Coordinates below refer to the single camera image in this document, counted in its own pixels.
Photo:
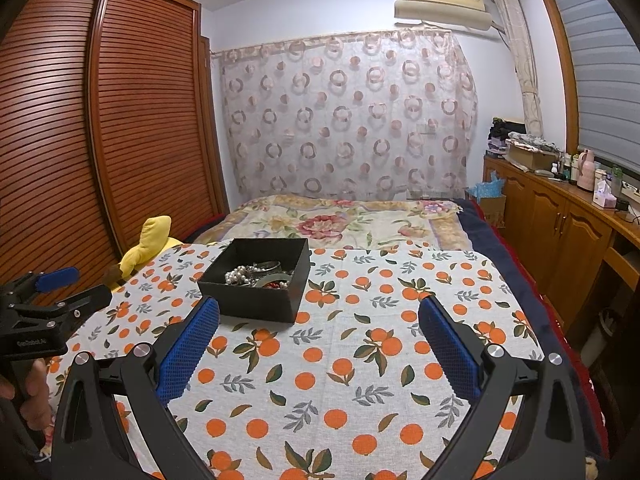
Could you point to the pink thermos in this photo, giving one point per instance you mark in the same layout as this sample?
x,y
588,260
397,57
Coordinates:
x,y
585,172

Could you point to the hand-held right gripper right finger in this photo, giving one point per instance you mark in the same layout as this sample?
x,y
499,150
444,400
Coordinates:
x,y
452,345

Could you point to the white waste bin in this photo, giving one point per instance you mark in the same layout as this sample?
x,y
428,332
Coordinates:
x,y
600,340

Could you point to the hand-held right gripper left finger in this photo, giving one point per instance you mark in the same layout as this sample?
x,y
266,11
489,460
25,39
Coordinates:
x,y
185,350

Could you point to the navy bed cover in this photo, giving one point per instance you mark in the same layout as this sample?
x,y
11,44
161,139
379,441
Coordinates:
x,y
525,285

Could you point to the yellow plush toy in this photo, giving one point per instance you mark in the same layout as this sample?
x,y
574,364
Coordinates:
x,y
150,240

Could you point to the white air conditioner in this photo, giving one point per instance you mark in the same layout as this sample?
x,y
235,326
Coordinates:
x,y
440,5

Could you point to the wooden louvred wardrobe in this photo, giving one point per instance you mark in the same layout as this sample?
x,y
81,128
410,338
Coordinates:
x,y
125,135

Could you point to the green bottle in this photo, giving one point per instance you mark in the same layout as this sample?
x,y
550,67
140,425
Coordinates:
x,y
617,177

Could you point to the blue gift bag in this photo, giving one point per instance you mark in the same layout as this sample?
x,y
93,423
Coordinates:
x,y
487,190

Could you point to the stack of folded clothes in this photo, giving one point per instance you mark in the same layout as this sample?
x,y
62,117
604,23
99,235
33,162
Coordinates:
x,y
502,137

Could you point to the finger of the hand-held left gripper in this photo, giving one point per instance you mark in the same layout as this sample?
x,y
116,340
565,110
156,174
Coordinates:
x,y
60,279
90,297

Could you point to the silver bangle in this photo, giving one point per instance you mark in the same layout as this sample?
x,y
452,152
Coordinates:
x,y
272,276

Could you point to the wooden cabinet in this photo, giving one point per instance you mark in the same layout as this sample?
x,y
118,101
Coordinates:
x,y
550,220

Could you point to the grey window blind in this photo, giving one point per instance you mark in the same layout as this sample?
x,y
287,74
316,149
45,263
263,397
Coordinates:
x,y
595,60

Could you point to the brown cardboard box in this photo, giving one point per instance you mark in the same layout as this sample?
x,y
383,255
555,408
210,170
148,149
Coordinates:
x,y
530,159

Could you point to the folded patterned cloth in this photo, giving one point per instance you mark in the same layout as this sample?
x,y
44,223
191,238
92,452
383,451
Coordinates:
x,y
532,141

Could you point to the floral blanket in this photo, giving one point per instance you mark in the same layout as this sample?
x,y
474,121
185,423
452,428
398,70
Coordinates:
x,y
325,222

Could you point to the orange print tablecloth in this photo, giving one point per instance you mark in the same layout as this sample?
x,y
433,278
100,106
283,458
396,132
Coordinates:
x,y
350,360

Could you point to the person's left hand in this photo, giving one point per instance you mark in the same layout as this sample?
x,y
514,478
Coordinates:
x,y
37,390

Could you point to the black cardboard box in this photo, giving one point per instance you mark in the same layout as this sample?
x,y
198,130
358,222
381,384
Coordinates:
x,y
250,302

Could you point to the pink tissue box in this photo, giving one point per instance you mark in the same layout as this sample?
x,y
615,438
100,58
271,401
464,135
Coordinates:
x,y
606,195

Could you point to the wooden window frame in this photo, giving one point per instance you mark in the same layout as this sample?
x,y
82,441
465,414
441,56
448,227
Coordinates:
x,y
557,60

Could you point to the circle patterned sheer curtain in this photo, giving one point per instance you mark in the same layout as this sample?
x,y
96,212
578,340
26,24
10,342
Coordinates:
x,y
350,110

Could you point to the beige curtain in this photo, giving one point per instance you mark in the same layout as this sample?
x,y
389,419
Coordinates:
x,y
520,60

